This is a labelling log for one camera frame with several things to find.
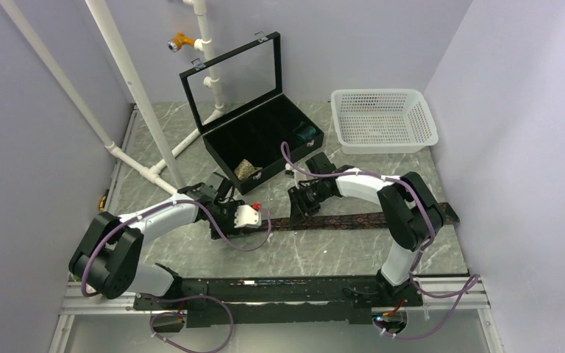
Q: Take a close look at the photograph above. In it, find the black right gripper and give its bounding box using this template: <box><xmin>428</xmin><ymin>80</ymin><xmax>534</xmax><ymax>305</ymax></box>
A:
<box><xmin>288</xmin><ymin>180</ymin><xmax>331</xmax><ymax>227</ymax></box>

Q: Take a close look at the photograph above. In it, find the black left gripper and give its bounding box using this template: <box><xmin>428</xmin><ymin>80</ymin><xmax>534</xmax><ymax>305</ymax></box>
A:
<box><xmin>205</xmin><ymin>199</ymin><xmax>245</xmax><ymax>239</ymax></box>

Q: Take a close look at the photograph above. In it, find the navy orange paisley tie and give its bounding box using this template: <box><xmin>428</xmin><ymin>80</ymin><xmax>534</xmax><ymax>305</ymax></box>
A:
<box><xmin>236</xmin><ymin>202</ymin><xmax>460</xmax><ymax>236</ymax></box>

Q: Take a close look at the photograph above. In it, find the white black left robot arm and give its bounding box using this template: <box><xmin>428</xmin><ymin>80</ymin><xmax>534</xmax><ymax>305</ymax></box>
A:
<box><xmin>68</xmin><ymin>173</ymin><xmax>245</xmax><ymax>309</ymax></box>

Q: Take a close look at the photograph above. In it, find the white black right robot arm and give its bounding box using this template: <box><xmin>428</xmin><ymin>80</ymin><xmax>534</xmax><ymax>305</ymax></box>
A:
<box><xmin>281</xmin><ymin>145</ymin><xmax>447</xmax><ymax>305</ymax></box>

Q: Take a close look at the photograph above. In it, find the rolled gold tie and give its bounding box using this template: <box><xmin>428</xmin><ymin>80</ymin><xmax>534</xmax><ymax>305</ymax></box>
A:
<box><xmin>234</xmin><ymin>159</ymin><xmax>262</xmax><ymax>182</ymax></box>

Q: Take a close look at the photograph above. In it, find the rolled teal tie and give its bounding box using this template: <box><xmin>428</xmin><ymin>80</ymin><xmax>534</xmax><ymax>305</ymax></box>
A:
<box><xmin>292</xmin><ymin>122</ymin><xmax>318</xmax><ymax>143</ymax></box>

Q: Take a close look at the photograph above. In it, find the black tie storage box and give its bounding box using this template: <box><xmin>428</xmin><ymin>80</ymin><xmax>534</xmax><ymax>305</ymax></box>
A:
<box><xmin>179</xmin><ymin>32</ymin><xmax>324</xmax><ymax>195</ymax></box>

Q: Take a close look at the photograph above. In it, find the white plastic mesh basket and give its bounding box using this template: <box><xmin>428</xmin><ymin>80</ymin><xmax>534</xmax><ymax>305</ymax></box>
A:
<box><xmin>330</xmin><ymin>88</ymin><xmax>438</xmax><ymax>155</ymax></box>

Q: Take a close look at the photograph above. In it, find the orange webcam on pipe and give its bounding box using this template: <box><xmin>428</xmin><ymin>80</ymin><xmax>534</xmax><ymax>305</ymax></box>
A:
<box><xmin>167</xmin><ymin>32</ymin><xmax>196</xmax><ymax>52</ymax></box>

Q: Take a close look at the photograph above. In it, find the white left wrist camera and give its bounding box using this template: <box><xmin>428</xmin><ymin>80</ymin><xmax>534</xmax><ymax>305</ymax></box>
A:
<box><xmin>234</xmin><ymin>204</ymin><xmax>263</xmax><ymax>229</ymax></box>

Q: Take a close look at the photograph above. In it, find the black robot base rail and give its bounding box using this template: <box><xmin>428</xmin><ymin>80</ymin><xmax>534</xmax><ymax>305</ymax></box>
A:
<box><xmin>128</xmin><ymin>268</ymin><xmax>423</xmax><ymax>328</ymax></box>

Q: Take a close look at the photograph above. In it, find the white pvc pipe frame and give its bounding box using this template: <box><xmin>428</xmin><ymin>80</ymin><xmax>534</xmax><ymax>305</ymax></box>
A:
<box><xmin>0</xmin><ymin>0</ymin><xmax>227</xmax><ymax>196</ymax></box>

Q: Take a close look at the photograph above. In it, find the aluminium table frame rail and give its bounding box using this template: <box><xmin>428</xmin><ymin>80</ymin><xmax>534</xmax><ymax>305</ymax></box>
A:
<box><xmin>48</xmin><ymin>104</ymin><xmax>508</xmax><ymax>353</ymax></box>

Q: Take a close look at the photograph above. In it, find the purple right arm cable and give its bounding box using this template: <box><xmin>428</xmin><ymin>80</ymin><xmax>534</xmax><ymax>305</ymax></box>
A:
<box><xmin>280</xmin><ymin>141</ymin><xmax>481</xmax><ymax>341</ymax></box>

